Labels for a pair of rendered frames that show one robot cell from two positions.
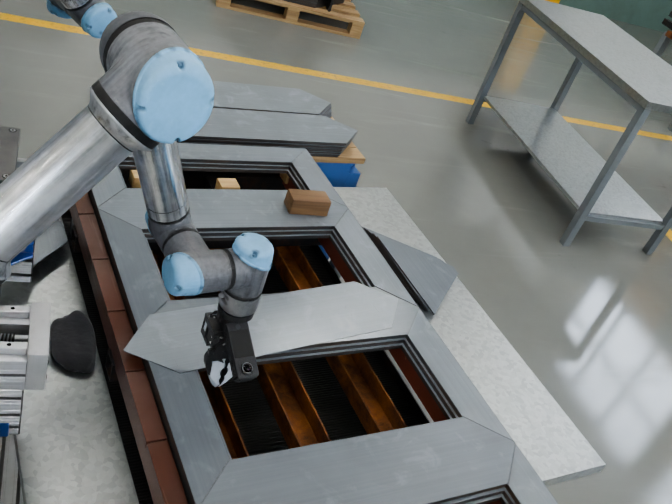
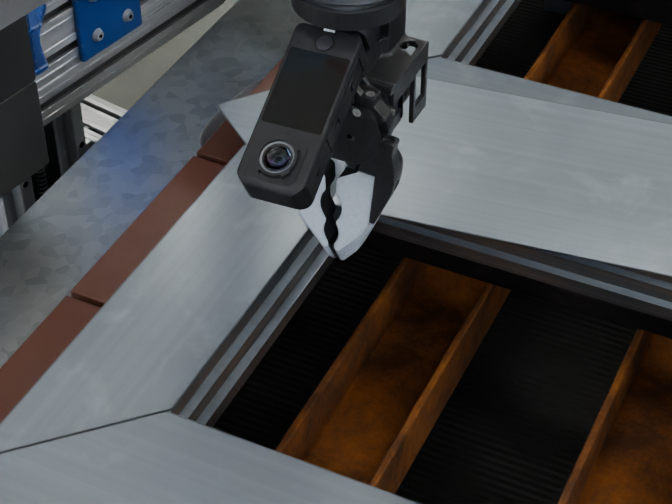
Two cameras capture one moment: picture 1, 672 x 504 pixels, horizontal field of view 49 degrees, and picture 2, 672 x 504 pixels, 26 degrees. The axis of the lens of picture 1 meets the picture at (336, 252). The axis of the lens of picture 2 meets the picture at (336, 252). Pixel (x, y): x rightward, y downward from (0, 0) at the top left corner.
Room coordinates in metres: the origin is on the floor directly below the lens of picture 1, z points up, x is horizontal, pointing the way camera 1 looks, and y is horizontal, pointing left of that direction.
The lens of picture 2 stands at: (0.72, -0.55, 1.52)
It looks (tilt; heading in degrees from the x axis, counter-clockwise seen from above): 41 degrees down; 63
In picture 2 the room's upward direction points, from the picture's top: straight up
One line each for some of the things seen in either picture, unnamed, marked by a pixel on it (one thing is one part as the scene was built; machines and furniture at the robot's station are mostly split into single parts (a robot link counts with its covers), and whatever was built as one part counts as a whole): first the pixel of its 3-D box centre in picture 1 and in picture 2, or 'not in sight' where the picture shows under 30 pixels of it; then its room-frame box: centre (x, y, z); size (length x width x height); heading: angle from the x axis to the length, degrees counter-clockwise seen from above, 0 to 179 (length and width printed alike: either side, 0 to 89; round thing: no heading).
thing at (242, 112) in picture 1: (247, 116); not in sight; (2.32, 0.46, 0.82); 0.80 x 0.40 x 0.06; 127
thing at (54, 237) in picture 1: (39, 229); not in sight; (1.51, 0.76, 0.70); 0.39 x 0.12 x 0.04; 37
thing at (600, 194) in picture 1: (584, 120); not in sight; (4.68, -1.19, 0.48); 1.50 x 0.70 x 0.95; 27
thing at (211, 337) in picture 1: (229, 325); (353, 59); (1.09, 0.14, 1.00); 0.09 x 0.08 x 0.12; 37
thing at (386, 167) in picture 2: not in sight; (365, 163); (1.08, 0.11, 0.94); 0.05 x 0.02 x 0.09; 127
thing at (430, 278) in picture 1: (420, 266); not in sight; (1.90, -0.26, 0.77); 0.45 x 0.20 x 0.04; 37
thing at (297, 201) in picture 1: (307, 202); not in sight; (1.84, 0.13, 0.87); 0.12 x 0.06 x 0.05; 121
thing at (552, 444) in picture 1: (440, 308); not in sight; (1.78, -0.35, 0.74); 1.20 x 0.26 x 0.03; 37
